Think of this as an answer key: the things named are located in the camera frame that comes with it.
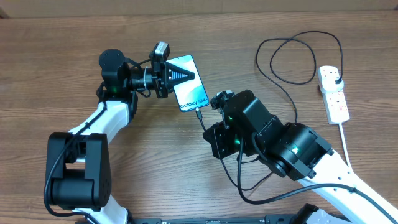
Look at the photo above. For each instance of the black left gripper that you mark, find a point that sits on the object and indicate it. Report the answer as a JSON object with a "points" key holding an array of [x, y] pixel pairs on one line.
{"points": [[162, 74]]}

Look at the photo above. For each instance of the Galaxy S24+ smartphone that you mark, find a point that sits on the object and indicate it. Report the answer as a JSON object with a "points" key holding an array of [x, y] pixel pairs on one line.
{"points": [[191, 94]]}

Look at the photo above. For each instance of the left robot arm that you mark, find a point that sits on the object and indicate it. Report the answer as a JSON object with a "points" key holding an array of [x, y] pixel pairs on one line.
{"points": [[78, 172]]}

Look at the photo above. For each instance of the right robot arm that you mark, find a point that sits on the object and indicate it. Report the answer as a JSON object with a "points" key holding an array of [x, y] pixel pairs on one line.
{"points": [[292, 150]]}

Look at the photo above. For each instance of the white charger plug adapter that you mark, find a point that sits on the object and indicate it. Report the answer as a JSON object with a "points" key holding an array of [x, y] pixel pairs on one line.
{"points": [[330, 85]]}

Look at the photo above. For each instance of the white power strip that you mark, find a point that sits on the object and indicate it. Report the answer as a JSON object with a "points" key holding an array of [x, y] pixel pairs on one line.
{"points": [[335, 103]]}

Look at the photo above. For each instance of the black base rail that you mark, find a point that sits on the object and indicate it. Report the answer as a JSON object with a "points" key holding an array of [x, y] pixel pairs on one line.
{"points": [[307, 214]]}

